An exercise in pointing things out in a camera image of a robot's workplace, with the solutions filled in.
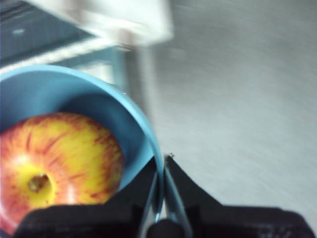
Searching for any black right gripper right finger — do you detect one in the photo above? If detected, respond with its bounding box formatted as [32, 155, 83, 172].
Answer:
[164, 155, 314, 238]

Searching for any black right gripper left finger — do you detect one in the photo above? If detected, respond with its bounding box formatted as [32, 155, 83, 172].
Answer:
[14, 158, 159, 238]

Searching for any red yellow apple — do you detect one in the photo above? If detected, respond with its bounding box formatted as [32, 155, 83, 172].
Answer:
[0, 112, 124, 235]

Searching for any blue ceramic bowl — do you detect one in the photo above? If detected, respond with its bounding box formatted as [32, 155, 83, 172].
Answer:
[0, 64, 165, 224]

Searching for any glass oven door beige handle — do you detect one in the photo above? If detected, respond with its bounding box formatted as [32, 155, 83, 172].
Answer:
[0, 2, 132, 95]

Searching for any cream toaster oven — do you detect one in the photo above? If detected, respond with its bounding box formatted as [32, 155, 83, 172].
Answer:
[0, 0, 174, 100]

